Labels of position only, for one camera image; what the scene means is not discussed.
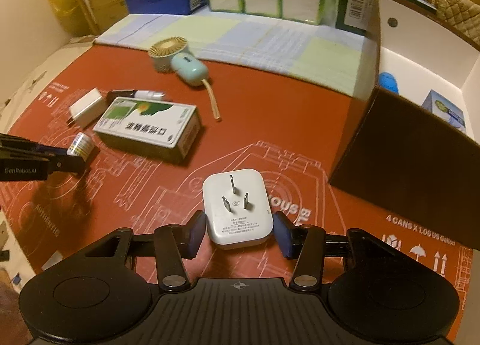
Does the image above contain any brown storage box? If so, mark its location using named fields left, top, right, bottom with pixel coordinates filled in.
left=328, top=0, right=480, bottom=246

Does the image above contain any blue and white medicine box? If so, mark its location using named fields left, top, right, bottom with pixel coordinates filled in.
left=421, top=90, right=467, bottom=132

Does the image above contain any black and white marker pen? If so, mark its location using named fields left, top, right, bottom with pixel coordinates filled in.
left=106, top=89, right=166, bottom=102

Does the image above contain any red printed cardboard sheet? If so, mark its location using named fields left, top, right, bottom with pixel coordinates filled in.
left=0, top=43, right=480, bottom=293

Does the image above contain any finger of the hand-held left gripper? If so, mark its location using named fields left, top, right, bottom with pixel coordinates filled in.
left=0, top=149, right=89, bottom=176
left=0, top=133, right=72, bottom=157

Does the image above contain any checked pastel cloth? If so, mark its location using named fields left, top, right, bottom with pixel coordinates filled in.
left=93, top=14, right=370, bottom=100

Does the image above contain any green and white medicine box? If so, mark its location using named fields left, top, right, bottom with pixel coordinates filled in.
left=92, top=97, right=201, bottom=164

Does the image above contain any beige quilted chair cover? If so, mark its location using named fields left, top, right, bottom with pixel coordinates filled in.
left=433, top=0, right=480, bottom=46

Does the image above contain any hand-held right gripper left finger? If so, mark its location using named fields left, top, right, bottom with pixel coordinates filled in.
left=84, top=210, right=208, bottom=291

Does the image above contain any blue squeeze tube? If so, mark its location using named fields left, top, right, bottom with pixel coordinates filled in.
left=377, top=72, right=401, bottom=96

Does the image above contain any white charger plug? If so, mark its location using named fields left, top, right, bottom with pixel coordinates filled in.
left=68, top=88, right=107, bottom=129

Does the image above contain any white smart plug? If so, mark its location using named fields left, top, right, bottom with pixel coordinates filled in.
left=202, top=168, right=274, bottom=251

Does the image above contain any small white labelled bottle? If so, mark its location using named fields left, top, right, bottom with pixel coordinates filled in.
left=67, top=133, right=94, bottom=161

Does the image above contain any light blue handheld fan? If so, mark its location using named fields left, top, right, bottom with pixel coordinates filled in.
left=149, top=38, right=223, bottom=121

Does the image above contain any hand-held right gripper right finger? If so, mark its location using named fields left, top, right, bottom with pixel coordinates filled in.
left=274, top=212, right=392, bottom=291

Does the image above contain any printed bedsheet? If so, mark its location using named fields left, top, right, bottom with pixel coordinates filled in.
left=0, top=34, right=100, bottom=136

